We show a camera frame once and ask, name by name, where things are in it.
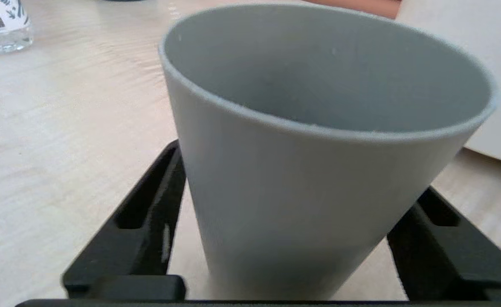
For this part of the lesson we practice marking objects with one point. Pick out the small clear plastic bottle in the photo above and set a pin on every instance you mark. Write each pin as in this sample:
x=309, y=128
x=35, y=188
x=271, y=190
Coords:
x=3, y=30

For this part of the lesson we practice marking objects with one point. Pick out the pink cylindrical sofa bolster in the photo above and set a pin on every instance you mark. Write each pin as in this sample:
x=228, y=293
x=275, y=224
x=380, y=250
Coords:
x=361, y=6

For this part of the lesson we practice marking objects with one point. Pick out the grey-blue plastic cup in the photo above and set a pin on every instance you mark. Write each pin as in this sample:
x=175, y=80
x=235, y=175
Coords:
x=301, y=204

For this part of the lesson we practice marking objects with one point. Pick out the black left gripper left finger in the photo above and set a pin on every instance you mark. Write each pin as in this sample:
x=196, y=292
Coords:
x=139, y=238

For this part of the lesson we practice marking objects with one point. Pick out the large tea beverage dispenser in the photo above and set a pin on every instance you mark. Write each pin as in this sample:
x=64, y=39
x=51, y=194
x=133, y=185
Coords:
x=467, y=64

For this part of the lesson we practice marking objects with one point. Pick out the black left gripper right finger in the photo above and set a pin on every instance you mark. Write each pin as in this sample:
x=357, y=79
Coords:
x=446, y=256

